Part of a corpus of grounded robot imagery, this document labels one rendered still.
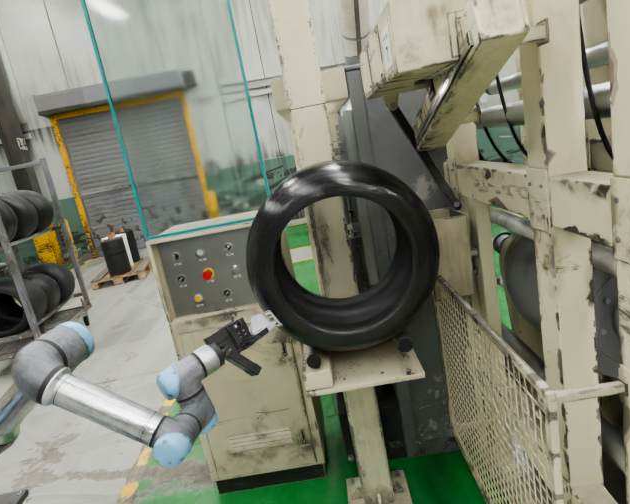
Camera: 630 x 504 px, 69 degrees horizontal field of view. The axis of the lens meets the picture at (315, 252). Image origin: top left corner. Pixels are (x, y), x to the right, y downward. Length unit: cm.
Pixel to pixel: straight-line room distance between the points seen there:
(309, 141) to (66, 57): 994
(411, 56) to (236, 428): 177
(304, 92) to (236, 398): 135
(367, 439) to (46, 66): 1047
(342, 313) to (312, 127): 66
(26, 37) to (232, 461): 1038
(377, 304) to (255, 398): 83
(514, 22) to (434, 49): 16
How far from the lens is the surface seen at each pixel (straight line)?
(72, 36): 1138
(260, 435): 230
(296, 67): 167
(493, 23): 101
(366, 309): 164
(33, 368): 127
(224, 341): 130
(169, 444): 115
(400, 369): 151
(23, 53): 1173
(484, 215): 172
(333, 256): 170
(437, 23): 109
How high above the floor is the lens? 153
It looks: 13 degrees down
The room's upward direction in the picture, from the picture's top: 11 degrees counter-clockwise
